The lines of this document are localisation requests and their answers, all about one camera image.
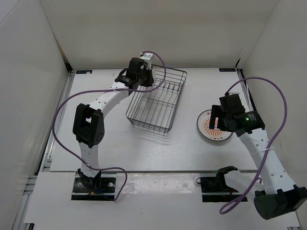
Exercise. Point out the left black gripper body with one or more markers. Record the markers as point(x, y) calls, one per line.
point(145, 79)

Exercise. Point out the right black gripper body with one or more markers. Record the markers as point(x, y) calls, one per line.
point(225, 120)

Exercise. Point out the white plate red pattern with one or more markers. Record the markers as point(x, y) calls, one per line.
point(212, 136)

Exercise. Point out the wire dish rack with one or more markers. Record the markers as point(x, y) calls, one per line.
point(156, 111)

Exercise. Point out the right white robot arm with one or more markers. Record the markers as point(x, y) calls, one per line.
point(277, 194)

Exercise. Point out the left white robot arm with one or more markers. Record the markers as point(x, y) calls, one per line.
point(89, 127)

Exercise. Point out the right blue corner label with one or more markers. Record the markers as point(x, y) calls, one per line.
point(227, 69)

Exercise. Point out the blue corner label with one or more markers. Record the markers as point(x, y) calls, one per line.
point(84, 72)
point(227, 69)

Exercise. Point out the left blue corner label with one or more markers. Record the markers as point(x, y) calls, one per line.
point(84, 72)

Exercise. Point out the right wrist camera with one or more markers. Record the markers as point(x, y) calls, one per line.
point(236, 93)

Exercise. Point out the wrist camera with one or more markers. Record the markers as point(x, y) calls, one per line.
point(236, 93)
point(148, 58)

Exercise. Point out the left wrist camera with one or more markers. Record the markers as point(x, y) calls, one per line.
point(148, 58)

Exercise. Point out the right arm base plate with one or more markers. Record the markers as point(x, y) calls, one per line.
point(213, 193)

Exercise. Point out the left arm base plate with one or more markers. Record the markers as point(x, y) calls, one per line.
point(103, 191)

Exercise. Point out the left aluminium rail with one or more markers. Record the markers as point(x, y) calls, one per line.
point(47, 155)

